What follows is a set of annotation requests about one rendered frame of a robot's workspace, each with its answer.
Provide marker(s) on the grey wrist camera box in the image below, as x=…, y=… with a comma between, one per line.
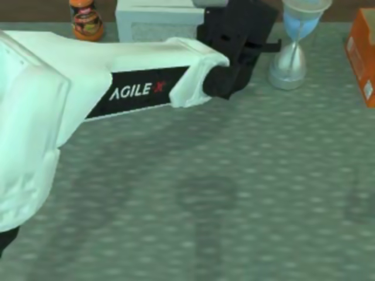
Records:
x=211, y=2

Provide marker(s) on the silver hourglass blue sand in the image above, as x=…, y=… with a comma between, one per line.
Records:
x=288, y=64

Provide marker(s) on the orange cardboard box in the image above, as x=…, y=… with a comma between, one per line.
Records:
x=363, y=58

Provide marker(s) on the white box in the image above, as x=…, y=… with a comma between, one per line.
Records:
x=152, y=22

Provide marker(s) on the orange sauce jar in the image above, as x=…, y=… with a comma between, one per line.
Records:
x=87, y=23

